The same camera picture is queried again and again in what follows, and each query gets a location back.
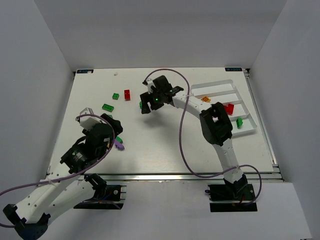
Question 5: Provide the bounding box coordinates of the yellow round lego piece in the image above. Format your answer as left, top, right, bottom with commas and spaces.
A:
201, 96, 211, 103

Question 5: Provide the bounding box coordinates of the red long lego brick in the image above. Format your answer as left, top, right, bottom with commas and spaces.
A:
223, 103, 235, 116

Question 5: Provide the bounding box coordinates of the green square lego brick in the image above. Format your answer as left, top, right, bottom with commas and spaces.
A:
236, 117, 243, 129

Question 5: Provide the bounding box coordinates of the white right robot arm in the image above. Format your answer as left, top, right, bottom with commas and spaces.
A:
140, 75, 248, 200

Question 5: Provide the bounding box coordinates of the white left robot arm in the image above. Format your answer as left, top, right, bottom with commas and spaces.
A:
3, 113, 123, 240

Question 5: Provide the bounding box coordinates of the green lego beside pile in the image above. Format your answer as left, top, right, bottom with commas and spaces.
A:
116, 136, 123, 144

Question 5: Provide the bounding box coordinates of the green flat lego plate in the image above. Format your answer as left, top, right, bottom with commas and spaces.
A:
102, 104, 115, 113

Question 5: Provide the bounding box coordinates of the red rectangular lego brick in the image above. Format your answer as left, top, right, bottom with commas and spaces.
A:
124, 89, 131, 101

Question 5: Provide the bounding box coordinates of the purple curved lego piece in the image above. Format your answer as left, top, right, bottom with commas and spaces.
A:
114, 140, 125, 151

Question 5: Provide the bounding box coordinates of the small green square lego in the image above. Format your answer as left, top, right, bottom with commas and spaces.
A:
112, 93, 120, 100

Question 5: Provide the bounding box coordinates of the white divided sorting tray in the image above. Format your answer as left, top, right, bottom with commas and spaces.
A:
190, 79, 257, 137

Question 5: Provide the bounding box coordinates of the blue label sticker left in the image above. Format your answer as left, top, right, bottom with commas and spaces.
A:
76, 69, 94, 74

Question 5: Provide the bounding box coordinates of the blue label sticker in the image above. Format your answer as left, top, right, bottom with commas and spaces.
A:
224, 67, 243, 72
76, 69, 94, 74

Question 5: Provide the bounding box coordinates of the blue label sticker right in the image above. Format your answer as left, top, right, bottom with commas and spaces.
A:
224, 67, 243, 72

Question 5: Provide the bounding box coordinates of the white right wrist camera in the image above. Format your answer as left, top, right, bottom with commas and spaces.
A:
142, 78, 155, 95

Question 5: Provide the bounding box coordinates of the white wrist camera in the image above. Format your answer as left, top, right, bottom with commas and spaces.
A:
75, 107, 100, 131
142, 78, 155, 95

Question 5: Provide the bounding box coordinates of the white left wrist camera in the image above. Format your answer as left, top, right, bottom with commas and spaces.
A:
75, 107, 100, 131

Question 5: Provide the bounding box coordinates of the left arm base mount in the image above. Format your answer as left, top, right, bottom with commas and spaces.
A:
73, 173, 127, 210

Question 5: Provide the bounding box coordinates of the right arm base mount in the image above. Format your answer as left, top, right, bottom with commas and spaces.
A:
204, 184, 258, 213

